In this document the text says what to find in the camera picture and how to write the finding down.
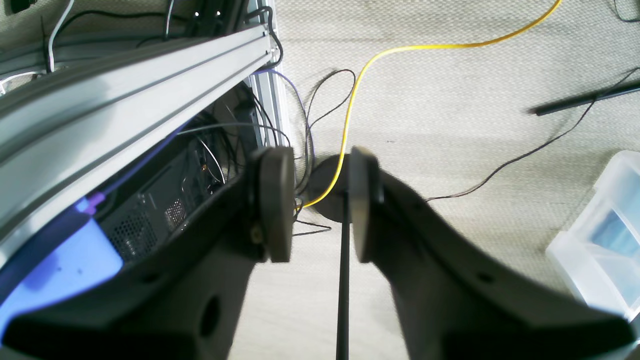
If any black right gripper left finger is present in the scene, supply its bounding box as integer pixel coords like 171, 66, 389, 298
2, 146, 295, 360

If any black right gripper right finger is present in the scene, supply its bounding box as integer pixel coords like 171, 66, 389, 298
349, 146, 636, 360

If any black computer case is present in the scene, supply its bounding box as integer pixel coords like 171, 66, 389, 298
95, 85, 258, 265

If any translucent plastic storage box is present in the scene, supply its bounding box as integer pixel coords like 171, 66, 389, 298
546, 150, 640, 322

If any black rod on floor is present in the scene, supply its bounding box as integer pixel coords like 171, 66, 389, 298
529, 80, 640, 116

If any thin black floor cable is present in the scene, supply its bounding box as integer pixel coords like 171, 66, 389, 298
425, 67, 640, 202

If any yellow cable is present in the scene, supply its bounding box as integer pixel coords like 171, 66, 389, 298
295, 0, 563, 210

